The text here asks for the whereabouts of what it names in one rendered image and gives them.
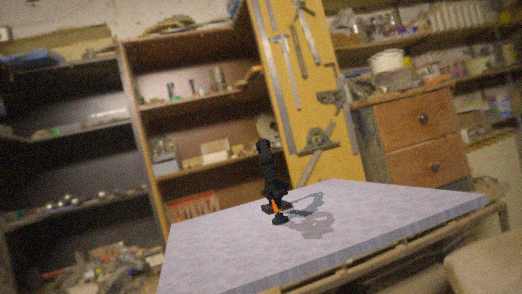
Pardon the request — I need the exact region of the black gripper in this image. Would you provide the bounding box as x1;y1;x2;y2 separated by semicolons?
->
261;178;288;210

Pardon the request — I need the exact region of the orange knob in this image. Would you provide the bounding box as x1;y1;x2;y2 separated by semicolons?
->
271;200;282;212

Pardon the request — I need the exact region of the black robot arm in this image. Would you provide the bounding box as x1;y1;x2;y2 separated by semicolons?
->
255;139;289;190

